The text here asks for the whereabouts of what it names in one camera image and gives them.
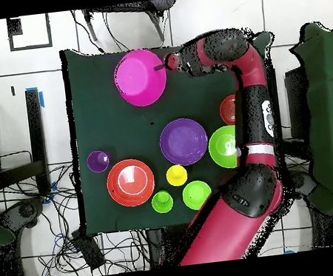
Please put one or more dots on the pink plastic bowl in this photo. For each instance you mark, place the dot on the pink plastic bowl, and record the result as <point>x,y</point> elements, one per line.
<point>139,78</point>

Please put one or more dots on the purple plastic bowl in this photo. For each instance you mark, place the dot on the purple plastic bowl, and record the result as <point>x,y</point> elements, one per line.
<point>182,142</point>

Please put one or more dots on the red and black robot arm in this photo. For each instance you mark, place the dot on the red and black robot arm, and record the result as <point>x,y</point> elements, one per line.
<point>225,235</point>

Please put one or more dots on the small red-orange plastic bowl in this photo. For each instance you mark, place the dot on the small red-orange plastic bowl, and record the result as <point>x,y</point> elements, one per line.
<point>227,110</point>

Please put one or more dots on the dark green tablecloth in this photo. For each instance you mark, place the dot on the dark green tablecloth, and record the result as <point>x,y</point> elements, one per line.
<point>118,134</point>

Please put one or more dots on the large green plastic bowl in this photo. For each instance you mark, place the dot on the large green plastic bowl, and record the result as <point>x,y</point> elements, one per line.
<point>222,148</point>

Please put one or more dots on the yellow plastic cup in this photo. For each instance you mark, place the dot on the yellow plastic cup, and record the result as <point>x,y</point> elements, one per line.
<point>176,175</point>

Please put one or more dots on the purple plastic cup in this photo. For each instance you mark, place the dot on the purple plastic cup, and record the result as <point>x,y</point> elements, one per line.
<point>96,162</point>

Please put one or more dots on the large red-orange plastic bowl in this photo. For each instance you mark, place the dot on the large red-orange plastic bowl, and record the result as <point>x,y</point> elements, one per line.
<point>130,182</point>

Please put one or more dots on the blue tape strip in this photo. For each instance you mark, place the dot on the blue tape strip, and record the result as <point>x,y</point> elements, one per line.
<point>41,100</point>

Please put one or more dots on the small green plastic bowl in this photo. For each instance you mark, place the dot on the small green plastic bowl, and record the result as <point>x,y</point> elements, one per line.
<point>197,195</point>

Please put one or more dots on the green plastic cup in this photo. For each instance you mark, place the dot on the green plastic cup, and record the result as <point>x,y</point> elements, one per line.
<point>162,202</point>

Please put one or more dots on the black metal stand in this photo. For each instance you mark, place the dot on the black metal stand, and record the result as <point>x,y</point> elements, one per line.
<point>36,129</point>
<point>286,145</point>

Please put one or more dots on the black power box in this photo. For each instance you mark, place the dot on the black power box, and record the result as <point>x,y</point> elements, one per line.
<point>88,251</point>

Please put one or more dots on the black chair base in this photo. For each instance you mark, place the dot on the black chair base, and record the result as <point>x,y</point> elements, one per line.
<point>23,211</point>

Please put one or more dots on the black camera tripod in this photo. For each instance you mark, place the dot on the black camera tripod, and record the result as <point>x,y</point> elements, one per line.
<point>151,7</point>

